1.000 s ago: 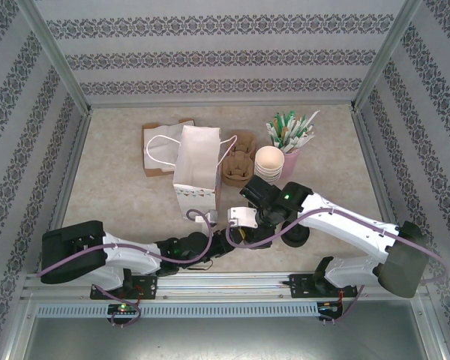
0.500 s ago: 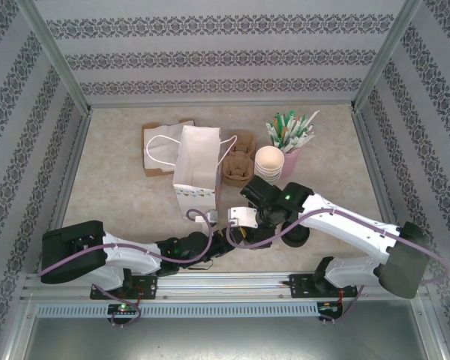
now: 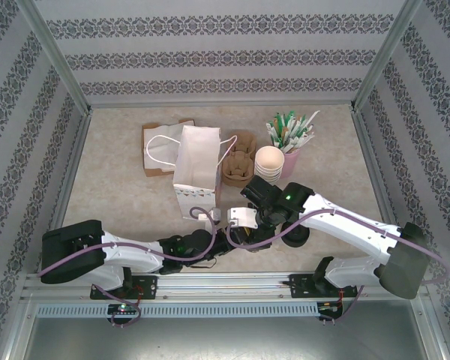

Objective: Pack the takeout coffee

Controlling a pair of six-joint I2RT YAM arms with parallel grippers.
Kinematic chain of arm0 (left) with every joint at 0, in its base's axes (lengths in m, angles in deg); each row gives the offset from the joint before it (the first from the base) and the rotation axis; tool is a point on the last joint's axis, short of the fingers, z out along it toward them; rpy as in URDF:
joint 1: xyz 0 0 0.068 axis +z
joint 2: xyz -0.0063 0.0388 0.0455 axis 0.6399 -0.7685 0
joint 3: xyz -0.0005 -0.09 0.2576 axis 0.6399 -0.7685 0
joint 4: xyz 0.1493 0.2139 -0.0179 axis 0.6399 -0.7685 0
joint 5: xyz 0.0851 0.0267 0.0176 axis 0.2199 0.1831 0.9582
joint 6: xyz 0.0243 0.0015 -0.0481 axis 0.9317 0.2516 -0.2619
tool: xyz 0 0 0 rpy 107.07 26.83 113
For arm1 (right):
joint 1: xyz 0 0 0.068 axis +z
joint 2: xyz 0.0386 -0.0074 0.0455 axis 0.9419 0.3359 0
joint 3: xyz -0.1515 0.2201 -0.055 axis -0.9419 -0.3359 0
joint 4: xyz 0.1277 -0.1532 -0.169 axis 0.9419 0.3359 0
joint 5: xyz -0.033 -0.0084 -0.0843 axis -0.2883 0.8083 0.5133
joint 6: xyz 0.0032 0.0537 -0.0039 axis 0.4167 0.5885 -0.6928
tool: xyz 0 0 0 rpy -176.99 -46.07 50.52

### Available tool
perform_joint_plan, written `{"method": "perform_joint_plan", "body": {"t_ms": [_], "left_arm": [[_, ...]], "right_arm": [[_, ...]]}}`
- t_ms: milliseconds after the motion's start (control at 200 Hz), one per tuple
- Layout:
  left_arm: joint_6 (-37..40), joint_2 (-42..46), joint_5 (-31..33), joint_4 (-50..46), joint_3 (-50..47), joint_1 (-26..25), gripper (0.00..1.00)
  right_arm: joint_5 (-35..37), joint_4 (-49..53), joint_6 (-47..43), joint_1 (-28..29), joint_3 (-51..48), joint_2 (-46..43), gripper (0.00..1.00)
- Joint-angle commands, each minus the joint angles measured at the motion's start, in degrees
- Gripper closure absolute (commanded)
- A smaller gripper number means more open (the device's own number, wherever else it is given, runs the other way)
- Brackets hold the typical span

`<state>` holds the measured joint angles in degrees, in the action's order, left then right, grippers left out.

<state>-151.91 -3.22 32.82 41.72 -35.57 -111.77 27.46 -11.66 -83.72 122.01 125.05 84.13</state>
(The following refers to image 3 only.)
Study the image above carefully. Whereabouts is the white paper carrier bag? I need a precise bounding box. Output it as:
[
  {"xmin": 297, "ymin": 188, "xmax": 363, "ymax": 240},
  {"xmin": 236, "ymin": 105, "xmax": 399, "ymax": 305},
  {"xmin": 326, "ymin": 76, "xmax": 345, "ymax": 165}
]
[{"xmin": 145, "ymin": 125, "xmax": 238, "ymax": 219}]

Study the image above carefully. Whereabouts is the black cup lid stack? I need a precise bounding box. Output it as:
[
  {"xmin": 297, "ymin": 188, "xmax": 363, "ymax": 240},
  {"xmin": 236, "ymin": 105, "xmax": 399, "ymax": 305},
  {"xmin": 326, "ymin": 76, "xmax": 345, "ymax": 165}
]
[{"xmin": 283, "ymin": 223, "xmax": 311, "ymax": 248}]

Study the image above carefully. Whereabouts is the pink straw holder cup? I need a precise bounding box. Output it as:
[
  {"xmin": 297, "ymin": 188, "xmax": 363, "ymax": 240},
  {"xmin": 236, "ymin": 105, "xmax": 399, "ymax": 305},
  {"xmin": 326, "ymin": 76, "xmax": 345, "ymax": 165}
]
[{"xmin": 280, "ymin": 148, "xmax": 301, "ymax": 179}]

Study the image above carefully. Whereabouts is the white paper cup stack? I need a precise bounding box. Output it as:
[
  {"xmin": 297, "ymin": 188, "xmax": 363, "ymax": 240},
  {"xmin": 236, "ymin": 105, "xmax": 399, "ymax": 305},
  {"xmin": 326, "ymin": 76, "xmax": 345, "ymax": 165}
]
[{"xmin": 253, "ymin": 145, "xmax": 285, "ymax": 185}]

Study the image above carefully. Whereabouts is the small circuit board green LED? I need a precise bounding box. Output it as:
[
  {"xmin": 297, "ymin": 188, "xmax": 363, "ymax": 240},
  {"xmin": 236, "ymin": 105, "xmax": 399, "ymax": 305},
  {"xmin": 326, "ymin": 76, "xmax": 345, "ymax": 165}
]
[{"xmin": 108, "ymin": 303, "xmax": 140, "ymax": 315}]

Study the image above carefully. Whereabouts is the grey metal sheet panel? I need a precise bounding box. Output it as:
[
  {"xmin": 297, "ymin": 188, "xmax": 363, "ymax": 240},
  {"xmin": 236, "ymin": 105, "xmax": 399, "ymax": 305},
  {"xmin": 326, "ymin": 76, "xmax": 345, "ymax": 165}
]
[{"xmin": 7, "ymin": 316, "xmax": 446, "ymax": 360}]

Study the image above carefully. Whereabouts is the flat folded paper bag stack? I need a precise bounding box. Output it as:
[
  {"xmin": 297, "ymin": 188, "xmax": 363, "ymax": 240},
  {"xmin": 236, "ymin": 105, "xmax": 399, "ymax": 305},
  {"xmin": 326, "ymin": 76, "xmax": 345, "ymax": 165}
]
[{"xmin": 141, "ymin": 118, "xmax": 196, "ymax": 178}]

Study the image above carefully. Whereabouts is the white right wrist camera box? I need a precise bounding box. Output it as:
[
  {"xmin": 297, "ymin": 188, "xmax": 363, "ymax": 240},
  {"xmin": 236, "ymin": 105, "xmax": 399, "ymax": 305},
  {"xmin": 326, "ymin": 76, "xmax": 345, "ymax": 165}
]
[{"xmin": 226, "ymin": 206, "xmax": 260, "ymax": 229}]

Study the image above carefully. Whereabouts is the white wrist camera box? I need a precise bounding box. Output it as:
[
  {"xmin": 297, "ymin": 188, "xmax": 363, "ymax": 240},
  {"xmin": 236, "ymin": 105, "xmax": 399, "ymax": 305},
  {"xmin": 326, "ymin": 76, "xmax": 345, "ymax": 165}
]
[
  {"xmin": 196, "ymin": 207, "xmax": 223, "ymax": 225},
  {"xmin": 226, "ymin": 206, "xmax": 260, "ymax": 229}
]

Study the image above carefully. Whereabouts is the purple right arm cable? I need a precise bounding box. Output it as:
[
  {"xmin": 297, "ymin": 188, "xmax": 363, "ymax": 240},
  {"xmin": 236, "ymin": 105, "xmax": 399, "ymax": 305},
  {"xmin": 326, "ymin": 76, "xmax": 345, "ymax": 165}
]
[{"xmin": 226, "ymin": 209, "xmax": 450, "ymax": 327}]

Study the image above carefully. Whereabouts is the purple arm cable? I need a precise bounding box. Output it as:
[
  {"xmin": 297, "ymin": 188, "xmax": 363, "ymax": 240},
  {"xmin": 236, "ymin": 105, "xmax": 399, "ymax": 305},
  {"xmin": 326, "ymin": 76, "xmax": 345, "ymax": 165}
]
[
  {"xmin": 37, "ymin": 205, "xmax": 221, "ymax": 329},
  {"xmin": 226, "ymin": 209, "xmax": 450, "ymax": 327}
]

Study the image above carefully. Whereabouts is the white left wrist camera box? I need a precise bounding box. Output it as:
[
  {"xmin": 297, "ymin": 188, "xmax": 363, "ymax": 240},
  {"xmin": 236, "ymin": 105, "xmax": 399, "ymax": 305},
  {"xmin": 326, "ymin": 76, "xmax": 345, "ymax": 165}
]
[{"xmin": 196, "ymin": 207, "xmax": 223, "ymax": 225}]

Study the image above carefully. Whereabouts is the long aluminium base rail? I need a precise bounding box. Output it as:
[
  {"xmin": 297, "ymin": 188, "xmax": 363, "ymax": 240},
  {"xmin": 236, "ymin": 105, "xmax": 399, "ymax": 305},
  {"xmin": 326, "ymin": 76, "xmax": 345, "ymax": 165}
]
[{"xmin": 22, "ymin": 272, "xmax": 425, "ymax": 301}]

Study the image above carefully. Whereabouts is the white slotted cable duct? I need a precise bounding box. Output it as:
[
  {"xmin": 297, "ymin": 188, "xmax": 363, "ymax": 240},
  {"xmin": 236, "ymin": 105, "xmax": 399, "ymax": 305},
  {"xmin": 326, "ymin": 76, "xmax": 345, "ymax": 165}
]
[{"xmin": 35, "ymin": 302, "xmax": 320, "ymax": 319}]

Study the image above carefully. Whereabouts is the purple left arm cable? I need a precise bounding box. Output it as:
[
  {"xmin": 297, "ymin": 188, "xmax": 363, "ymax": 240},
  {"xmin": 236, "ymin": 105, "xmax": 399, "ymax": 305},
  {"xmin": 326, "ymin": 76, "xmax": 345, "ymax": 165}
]
[{"xmin": 37, "ymin": 205, "xmax": 221, "ymax": 329}]

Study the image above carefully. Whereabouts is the aluminium side rail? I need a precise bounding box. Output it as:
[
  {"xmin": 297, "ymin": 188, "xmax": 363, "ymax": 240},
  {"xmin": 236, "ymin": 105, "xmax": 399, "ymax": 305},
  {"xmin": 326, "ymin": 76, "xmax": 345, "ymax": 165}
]
[
  {"xmin": 350, "ymin": 108, "xmax": 425, "ymax": 271},
  {"xmin": 37, "ymin": 110, "xmax": 93, "ymax": 274}
]

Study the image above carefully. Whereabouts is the aluminium frame post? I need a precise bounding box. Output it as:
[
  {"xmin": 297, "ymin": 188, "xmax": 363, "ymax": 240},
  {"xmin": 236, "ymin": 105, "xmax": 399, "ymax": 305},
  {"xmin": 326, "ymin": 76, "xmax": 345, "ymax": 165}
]
[
  {"xmin": 350, "ymin": 0, "xmax": 425, "ymax": 113},
  {"xmin": 16, "ymin": 0, "xmax": 95, "ymax": 116}
]

